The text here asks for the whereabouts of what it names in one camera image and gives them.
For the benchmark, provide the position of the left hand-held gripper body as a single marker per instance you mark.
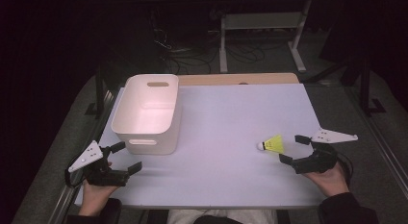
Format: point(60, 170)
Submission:
point(96, 172)

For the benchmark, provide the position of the person's right hand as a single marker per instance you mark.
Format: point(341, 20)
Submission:
point(330, 182)

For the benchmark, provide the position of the aluminium rail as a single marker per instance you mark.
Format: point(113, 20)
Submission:
point(385, 153)
point(64, 198)

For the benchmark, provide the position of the black metal stand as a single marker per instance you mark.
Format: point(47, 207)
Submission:
point(100, 89)
point(365, 89)

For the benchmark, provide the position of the white metal desk frame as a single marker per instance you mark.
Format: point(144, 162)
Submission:
point(261, 21)

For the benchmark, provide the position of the person's legs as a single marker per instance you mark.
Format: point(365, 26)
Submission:
point(224, 216)

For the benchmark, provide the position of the white table cover board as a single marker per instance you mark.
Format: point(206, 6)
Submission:
point(224, 128)

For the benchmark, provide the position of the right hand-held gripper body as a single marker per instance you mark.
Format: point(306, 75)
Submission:
point(316, 161)

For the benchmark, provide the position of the white plastic storage bin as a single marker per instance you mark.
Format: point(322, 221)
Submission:
point(144, 121)

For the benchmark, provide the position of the person's left hand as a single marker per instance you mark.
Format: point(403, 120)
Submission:
point(93, 196)

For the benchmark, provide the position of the yellow shuttlecock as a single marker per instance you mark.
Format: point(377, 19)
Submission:
point(275, 144)

